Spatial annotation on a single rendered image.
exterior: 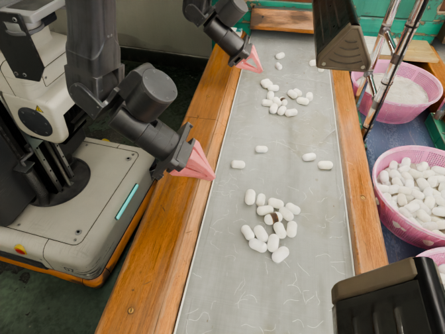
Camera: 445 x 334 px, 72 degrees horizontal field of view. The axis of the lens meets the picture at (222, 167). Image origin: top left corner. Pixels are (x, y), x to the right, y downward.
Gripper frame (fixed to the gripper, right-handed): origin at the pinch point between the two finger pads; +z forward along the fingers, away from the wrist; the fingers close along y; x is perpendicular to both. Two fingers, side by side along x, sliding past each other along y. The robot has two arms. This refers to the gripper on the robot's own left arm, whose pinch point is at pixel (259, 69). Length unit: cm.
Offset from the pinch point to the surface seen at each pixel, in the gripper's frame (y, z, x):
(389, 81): -17.4, 16.2, -27.3
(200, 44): 137, 1, 80
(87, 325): -58, 12, 97
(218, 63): 10.6, -7.5, 13.2
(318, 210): -43.3, 17.7, -6.0
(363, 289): -75, -9, -28
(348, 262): -54, 21, -9
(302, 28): 33.5, 10.3, -8.1
